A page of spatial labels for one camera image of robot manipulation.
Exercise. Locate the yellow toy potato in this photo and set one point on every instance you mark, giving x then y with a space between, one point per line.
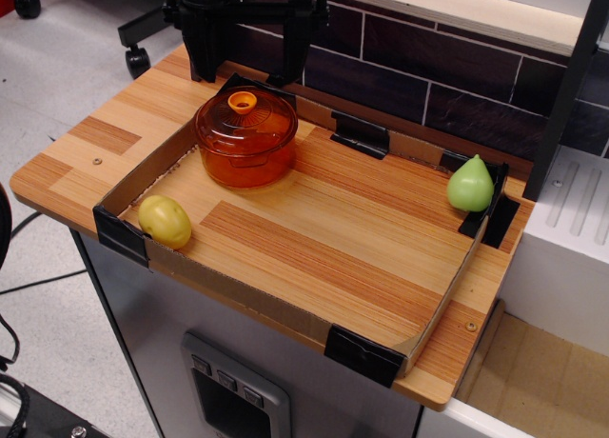
165 221

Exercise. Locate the orange transparent pot lid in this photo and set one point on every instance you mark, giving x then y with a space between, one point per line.
244 121

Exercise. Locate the grey control panel with buttons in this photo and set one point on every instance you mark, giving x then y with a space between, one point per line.
234 400

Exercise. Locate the black vertical post right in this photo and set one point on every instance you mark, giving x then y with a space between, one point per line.
592 29

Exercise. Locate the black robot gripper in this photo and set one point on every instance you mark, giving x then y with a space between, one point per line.
201 23

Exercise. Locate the orange transparent plastic pot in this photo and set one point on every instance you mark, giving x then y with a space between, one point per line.
249 171

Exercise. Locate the black equipment with braided cable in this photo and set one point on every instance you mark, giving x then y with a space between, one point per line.
25 412

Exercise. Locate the white toy sink unit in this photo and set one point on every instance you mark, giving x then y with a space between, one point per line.
558 278

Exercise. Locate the cardboard fence with black tape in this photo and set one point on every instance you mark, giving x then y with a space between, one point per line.
355 252

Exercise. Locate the black office chair base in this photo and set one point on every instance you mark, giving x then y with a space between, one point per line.
132 33

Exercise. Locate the green toy pear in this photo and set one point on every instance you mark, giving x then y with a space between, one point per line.
471 188

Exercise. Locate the black caster wheel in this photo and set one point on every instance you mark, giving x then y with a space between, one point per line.
27 9

